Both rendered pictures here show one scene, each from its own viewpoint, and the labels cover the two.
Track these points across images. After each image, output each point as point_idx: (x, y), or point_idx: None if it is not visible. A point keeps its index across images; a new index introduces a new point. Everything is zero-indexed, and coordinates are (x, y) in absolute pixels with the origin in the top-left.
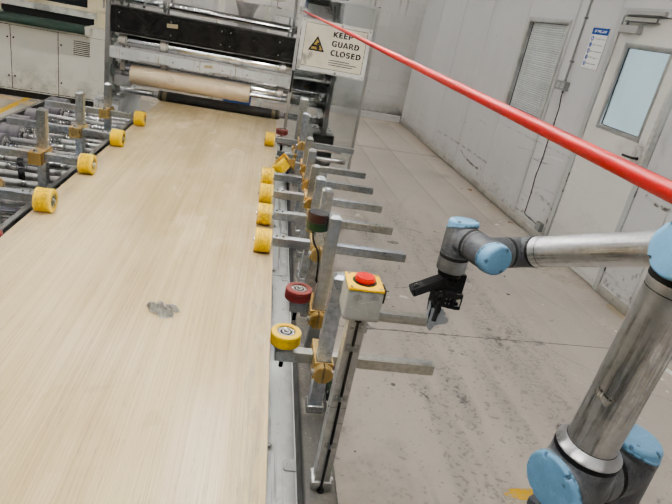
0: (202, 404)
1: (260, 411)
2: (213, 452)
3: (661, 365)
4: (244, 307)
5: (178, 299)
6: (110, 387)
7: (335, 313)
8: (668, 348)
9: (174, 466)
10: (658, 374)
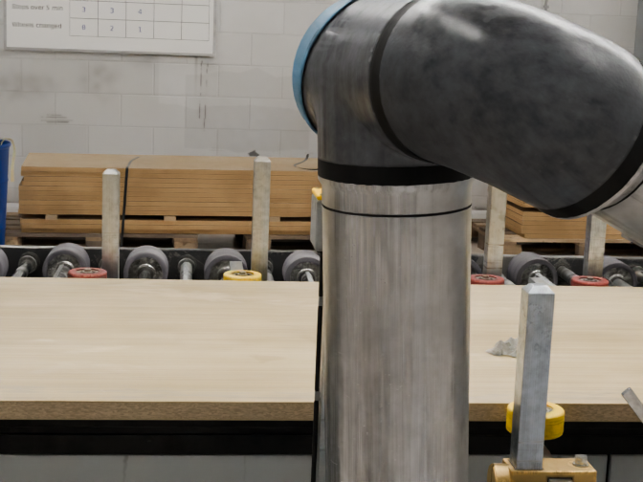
0: (306, 374)
1: (309, 398)
2: (220, 381)
3: (326, 391)
4: (584, 388)
5: (552, 356)
6: (313, 341)
7: (521, 360)
8: (324, 336)
9: (193, 368)
10: (329, 423)
